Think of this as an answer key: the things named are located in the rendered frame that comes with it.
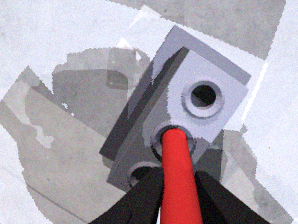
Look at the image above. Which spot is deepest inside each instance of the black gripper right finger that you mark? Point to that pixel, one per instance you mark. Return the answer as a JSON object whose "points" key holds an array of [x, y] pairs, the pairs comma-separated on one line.
{"points": [[219, 206]]}

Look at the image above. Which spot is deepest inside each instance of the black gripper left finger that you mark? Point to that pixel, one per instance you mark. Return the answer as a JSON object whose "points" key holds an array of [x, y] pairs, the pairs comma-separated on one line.
{"points": [[140, 205]]}

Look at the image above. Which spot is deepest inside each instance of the red peg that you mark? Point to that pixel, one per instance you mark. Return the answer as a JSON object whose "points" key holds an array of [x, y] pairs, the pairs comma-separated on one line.
{"points": [[179, 201]]}

